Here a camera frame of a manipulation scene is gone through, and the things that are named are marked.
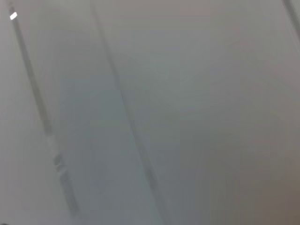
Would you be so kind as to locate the small white wall marker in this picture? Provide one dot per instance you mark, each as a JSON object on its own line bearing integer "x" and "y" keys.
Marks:
{"x": 13, "y": 16}

